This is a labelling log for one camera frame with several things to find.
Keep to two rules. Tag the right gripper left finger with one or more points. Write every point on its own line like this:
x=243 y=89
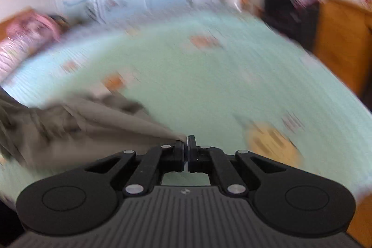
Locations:
x=157 y=162

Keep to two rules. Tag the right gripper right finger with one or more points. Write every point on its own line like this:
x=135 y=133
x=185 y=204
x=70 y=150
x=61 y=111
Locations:
x=217 y=165

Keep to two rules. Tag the grey t-shirt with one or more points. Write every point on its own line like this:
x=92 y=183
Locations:
x=77 y=130

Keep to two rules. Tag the mint quilted bee bedspread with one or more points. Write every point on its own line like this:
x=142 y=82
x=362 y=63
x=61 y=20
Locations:
x=224 y=77

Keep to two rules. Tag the black chair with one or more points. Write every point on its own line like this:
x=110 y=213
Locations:
x=297 y=22

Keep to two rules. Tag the pink fuzzy blanket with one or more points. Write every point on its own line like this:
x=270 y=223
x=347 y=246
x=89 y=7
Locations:
x=39 y=28

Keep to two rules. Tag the wooden cabinet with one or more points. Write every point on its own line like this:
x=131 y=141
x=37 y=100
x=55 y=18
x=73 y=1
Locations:
x=343 y=42

